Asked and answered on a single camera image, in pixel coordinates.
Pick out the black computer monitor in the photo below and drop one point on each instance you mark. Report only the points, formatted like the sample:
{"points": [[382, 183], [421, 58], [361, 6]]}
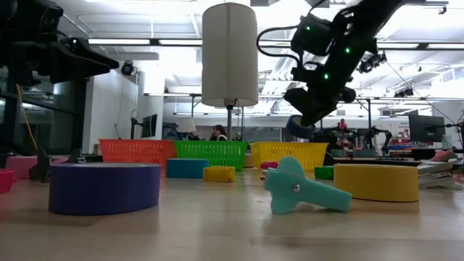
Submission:
{"points": [[426, 128]]}

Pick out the long ceiling light strip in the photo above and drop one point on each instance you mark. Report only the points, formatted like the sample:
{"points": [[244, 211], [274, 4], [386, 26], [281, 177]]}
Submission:
{"points": [[402, 45], [145, 41]]}

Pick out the white cylindrical table lamp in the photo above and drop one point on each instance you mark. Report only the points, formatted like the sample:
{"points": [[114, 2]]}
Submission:
{"points": [[230, 54]]}

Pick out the pink tape roll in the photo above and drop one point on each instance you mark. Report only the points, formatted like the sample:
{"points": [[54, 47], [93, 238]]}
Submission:
{"points": [[18, 166]]}

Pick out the yellow mini stapler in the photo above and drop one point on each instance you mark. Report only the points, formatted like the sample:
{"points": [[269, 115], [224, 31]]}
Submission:
{"points": [[219, 174]]}

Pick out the black monitor on arm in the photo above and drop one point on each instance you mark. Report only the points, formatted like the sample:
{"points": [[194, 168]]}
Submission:
{"points": [[149, 126]]}

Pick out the green plastic basket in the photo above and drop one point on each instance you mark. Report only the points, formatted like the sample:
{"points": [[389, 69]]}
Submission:
{"points": [[212, 152]]}

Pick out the person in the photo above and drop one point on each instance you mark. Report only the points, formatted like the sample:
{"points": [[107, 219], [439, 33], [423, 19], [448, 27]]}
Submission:
{"points": [[218, 133]]}

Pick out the green mini stapler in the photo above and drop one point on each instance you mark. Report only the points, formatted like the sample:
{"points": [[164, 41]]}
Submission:
{"points": [[323, 173]]}

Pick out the purple tape roll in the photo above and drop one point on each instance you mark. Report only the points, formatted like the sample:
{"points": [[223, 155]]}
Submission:
{"points": [[105, 188]]}

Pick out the light blue tape roll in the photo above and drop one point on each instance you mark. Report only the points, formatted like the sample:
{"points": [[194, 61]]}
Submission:
{"points": [[186, 168]]}

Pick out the yellow tape roll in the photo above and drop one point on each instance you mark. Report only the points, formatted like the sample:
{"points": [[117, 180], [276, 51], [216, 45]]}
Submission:
{"points": [[377, 183]]}

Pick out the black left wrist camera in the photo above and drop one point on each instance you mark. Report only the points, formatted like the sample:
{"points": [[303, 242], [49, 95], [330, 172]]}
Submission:
{"points": [[49, 16]]}

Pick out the yellow plastic basket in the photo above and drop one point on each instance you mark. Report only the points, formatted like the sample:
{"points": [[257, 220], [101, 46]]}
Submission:
{"points": [[290, 152]]}

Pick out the orange plastic basket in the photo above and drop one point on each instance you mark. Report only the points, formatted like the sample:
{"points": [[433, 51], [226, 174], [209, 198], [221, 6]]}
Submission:
{"points": [[137, 152]]}

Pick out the teal staple remover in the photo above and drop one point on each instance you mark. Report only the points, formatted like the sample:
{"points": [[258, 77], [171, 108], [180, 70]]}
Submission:
{"points": [[286, 188]]}

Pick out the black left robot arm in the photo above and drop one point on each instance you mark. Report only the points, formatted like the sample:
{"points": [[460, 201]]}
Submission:
{"points": [[11, 21]]}

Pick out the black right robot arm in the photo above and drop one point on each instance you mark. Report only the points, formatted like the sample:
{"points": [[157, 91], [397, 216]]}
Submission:
{"points": [[362, 21]]}

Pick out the pink silver staple remover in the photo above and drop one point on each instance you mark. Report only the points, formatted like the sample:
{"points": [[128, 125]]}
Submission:
{"points": [[438, 174]]}

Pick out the black background robot arm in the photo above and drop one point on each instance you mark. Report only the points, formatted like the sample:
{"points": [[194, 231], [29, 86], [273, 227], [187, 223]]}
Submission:
{"points": [[386, 137]]}

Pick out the black ceiling spotlight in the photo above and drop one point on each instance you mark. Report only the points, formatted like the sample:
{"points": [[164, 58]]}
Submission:
{"points": [[127, 68], [371, 62]]}

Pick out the dark blue tape roll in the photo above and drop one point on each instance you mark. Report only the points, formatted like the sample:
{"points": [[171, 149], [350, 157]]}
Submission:
{"points": [[294, 129]]}

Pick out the small white lamp shade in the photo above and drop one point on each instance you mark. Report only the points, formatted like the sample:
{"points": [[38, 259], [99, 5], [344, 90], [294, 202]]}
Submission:
{"points": [[186, 125]]}

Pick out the black aluminium rig frame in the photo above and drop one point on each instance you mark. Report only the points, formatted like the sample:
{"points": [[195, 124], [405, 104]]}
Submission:
{"points": [[355, 161]]}

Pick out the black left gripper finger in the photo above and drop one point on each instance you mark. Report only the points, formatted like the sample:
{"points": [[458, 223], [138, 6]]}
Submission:
{"points": [[72, 65], [98, 53]]}

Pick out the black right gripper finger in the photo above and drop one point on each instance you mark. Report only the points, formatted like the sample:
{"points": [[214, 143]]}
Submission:
{"points": [[311, 105]]}

